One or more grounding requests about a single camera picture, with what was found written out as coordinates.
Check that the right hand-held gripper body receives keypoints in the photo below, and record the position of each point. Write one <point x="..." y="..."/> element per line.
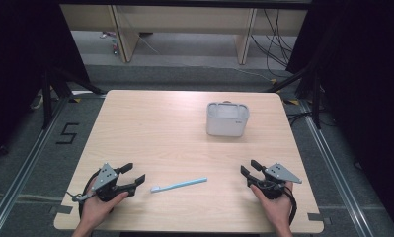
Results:
<point x="276" y="179"/>

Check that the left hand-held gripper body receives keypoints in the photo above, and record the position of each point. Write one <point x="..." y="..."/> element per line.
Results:
<point x="105" y="176"/>

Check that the person's right hand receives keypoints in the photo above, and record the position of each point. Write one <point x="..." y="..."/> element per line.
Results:
<point x="276" y="210"/>

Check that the small colourful floor clutter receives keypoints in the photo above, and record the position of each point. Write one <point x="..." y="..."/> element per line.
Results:
<point x="113" y="42"/>

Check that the black metal stand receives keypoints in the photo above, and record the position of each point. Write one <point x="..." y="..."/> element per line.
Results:
<point x="316" y="98"/>
<point x="48" y="98"/>

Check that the person's left hand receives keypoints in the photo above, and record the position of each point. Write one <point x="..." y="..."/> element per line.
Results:
<point x="99" y="209"/>

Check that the light blue toothbrush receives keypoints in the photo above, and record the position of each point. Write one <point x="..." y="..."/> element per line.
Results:
<point x="179" y="185"/>

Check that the black curtain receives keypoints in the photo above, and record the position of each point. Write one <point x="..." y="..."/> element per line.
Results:
<point x="20" y="65"/>
<point x="365" y="82"/>

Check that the white plastic container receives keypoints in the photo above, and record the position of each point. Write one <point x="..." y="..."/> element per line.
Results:
<point x="227" y="120"/>

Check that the metal floor rail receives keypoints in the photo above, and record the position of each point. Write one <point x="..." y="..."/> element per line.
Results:
<point x="336" y="171"/>
<point x="23" y="171"/>

